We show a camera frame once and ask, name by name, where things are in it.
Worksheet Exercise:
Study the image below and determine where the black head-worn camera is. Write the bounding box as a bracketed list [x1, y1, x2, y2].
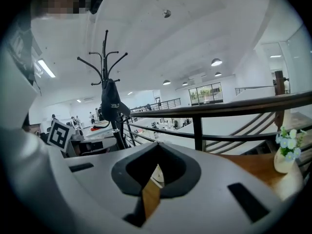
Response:
[88, 0, 104, 15]

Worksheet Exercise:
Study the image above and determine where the white rectangular tray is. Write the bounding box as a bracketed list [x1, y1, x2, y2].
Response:
[150, 165, 166, 189]

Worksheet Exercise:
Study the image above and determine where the black metal balcony railing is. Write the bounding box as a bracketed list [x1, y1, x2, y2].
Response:
[130, 97, 182, 112]

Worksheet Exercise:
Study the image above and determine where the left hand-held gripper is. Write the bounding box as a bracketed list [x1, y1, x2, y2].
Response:
[47, 119, 117, 158]

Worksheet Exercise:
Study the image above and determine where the person's black shirt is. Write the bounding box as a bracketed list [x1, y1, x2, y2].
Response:
[4, 16, 42, 96]

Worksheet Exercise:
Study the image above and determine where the person's head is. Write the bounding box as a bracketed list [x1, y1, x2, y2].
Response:
[30, 0, 92, 20]

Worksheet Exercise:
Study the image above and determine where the white pot with flowers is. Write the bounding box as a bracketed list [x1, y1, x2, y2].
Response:
[273, 126, 307, 175]

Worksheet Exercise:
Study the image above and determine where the black hanging bag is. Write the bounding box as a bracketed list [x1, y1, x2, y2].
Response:
[100, 78, 131, 121]

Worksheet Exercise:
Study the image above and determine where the fluorescent tube light with bracket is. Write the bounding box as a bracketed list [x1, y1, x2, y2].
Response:
[37, 59, 57, 78]

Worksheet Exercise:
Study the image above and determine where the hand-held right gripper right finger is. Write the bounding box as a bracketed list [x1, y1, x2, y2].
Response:
[158, 142, 202, 199]

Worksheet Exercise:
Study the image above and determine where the black coat rack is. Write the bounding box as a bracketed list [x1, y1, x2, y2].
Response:
[77, 30, 137, 151]

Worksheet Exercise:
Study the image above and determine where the black railing with wooden handrail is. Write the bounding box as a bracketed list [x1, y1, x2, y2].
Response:
[123, 91, 312, 177]

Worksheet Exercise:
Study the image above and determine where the black-framed window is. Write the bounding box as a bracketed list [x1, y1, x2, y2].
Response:
[188, 82, 224, 106]

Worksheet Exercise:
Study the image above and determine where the white desk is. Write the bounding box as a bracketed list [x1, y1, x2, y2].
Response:
[84, 120, 115, 140]

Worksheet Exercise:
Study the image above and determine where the brown wooden post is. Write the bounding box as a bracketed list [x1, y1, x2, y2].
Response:
[274, 70, 286, 131]

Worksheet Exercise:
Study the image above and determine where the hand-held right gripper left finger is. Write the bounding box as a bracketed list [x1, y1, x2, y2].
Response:
[111, 142, 160, 228]

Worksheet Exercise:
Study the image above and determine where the white ceiling air conditioner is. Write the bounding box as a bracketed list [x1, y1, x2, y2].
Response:
[30, 37, 43, 58]

